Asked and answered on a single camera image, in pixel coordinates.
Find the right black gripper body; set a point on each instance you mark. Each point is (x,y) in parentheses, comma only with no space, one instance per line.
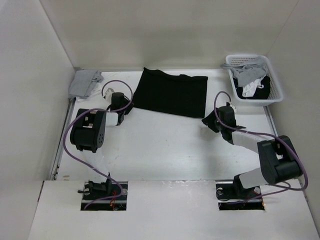
(222,127)

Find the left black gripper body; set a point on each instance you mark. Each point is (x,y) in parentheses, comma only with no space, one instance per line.
(126,110)

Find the black tank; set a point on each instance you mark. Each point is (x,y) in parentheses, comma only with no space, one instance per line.
(260,94)
(180,95)

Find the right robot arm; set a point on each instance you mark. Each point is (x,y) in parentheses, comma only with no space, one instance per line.
(278,160)

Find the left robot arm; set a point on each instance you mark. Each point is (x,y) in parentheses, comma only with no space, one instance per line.
(88,128)

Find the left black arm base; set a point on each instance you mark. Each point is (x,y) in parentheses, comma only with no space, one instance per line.
(102,197)

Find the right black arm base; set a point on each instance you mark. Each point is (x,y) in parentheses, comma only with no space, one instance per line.
(231,200)

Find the folded white tank top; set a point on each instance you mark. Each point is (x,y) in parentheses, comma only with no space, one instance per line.
(95,92)

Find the white tank top in basket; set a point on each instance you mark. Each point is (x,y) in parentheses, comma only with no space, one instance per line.
(250,89)

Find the folded grey tank top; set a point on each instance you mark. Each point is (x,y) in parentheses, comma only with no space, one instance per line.
(84,82)

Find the black tank top in basket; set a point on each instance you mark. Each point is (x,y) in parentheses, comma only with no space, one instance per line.
(260,94)

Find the grey tank top in basket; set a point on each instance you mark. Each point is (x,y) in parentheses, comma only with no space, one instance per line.
(248,71)

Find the white plastic laundry basket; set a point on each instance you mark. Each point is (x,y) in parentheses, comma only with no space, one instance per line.
(276,92)

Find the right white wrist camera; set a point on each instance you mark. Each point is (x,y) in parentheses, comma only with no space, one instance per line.
(232,106)

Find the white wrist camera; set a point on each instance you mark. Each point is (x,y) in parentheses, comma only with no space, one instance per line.
(232,106)
(108,94)

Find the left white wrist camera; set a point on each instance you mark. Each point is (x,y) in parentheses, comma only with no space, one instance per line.
(108,94)

